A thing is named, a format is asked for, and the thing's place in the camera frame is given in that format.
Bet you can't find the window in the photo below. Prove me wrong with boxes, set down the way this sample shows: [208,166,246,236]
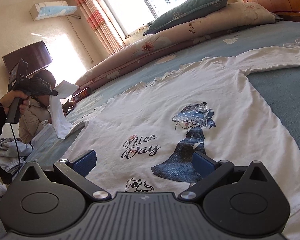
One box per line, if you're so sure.
[95,0,190,37]

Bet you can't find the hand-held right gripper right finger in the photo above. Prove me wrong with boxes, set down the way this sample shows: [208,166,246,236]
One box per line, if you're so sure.
[177,151,268,204]

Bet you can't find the wall television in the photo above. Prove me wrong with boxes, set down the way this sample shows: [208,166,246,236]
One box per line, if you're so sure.
[2,40,53,77]

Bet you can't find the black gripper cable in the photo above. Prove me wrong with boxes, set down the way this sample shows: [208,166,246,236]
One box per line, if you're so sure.
[0,122,25,201]

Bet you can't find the teal floral pillow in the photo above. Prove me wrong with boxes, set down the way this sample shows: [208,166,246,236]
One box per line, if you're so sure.
[143,0,233,36]

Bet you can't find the clear plastic case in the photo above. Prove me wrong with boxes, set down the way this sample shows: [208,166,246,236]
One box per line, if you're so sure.
[31,121,87,155]

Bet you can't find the white long-sleeve printed shirt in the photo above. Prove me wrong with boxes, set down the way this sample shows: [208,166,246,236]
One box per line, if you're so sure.
[50,45,300,222]

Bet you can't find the pink striped curtain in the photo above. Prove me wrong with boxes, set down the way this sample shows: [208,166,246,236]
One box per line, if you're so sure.
[70,0,124,55]

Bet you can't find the person's left hand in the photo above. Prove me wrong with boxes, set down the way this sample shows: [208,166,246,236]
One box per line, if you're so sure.
[0,90,31,118]

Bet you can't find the grey garment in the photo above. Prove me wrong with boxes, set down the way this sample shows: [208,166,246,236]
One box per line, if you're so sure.
[0,137,33,175]

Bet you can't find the pink floral quilt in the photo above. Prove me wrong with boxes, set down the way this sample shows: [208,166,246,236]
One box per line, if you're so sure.
[74,2,277,88]

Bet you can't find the white air conditioner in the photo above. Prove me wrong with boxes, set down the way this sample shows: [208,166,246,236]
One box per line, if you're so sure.
[29,1,78,21]

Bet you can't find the red chips can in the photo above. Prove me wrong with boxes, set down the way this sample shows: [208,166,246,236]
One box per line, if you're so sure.
[72,87,92,102]

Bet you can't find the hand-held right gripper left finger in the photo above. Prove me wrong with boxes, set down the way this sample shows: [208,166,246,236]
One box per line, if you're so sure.
[19,150,111,203]

